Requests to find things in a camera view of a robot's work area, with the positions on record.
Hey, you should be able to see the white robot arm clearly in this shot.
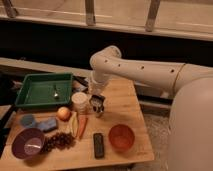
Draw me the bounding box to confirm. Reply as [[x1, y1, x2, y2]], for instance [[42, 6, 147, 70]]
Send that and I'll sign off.
[[90, 46, 213, 171]]

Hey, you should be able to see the orange bowl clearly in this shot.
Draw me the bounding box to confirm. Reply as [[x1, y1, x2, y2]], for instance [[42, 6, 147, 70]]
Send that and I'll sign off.
[[108, 124, 135, 152]]

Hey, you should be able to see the purple bowl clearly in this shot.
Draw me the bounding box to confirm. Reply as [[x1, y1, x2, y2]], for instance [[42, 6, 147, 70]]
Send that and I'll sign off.
[[11, 128, 45, 159]]

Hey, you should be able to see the blue grey cloth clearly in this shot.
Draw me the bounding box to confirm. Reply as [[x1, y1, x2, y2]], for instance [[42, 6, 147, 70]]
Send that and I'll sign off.
[[73, 80, 88, 92]]

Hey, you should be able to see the white cup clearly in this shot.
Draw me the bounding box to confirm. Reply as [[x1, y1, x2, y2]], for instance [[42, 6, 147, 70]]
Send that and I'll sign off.
[[71, 92, 88, 113]]

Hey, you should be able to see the small metal cup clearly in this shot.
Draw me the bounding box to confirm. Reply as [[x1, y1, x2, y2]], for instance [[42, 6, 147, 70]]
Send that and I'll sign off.
[[95, 109, 104, 118]]

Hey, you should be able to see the carrot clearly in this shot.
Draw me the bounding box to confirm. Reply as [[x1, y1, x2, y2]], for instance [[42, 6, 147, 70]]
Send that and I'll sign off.
[[77, 115, 88, 139]]

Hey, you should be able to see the metal spoon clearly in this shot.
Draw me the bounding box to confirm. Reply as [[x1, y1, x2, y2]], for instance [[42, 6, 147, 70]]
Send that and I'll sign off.
[[53, 84, 59, 99]]

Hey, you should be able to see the banana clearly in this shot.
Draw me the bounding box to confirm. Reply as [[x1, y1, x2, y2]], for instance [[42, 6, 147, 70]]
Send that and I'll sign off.
[[67, 112, 78, 137]]

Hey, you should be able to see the apple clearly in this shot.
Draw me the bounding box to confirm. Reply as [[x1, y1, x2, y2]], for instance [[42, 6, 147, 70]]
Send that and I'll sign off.
[[56, 107, 71, 121]]

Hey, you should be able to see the black remote control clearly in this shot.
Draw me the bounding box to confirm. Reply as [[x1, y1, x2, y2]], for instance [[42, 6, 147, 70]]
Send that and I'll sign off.
[[93, 133, 105, 159]]

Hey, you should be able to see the green plastic tray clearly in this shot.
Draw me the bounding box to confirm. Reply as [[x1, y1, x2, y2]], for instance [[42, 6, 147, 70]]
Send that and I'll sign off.
[[15, 73, 73, 109]]

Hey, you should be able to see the blue sponge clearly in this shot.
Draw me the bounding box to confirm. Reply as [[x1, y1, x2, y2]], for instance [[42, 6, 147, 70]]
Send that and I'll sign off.
[[37, 118, 58, 132]]

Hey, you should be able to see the bunch of dark grapes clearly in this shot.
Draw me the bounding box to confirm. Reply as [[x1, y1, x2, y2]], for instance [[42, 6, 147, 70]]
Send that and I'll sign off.
[[41, 132, 75, 153]]

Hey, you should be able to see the small blue cup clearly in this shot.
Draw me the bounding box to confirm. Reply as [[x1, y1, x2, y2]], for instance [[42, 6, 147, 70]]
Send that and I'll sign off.
[[20, 114, 37, 128]]

